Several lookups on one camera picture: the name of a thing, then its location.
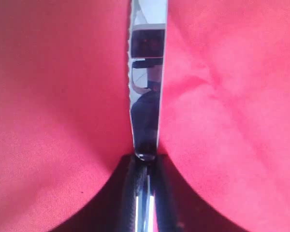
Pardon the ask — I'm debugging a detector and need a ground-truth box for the red table cloth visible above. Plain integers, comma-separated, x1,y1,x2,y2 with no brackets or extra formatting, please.
0,0,290,232

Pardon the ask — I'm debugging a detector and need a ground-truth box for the silver table knife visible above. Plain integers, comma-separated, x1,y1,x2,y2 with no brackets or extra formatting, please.
127,0,168,232

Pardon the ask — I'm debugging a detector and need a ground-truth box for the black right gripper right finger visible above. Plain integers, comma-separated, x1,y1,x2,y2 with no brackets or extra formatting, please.
155,155,244,232

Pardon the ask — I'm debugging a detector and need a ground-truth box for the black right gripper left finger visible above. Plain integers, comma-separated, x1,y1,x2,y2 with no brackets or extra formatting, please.
51,155,140,232

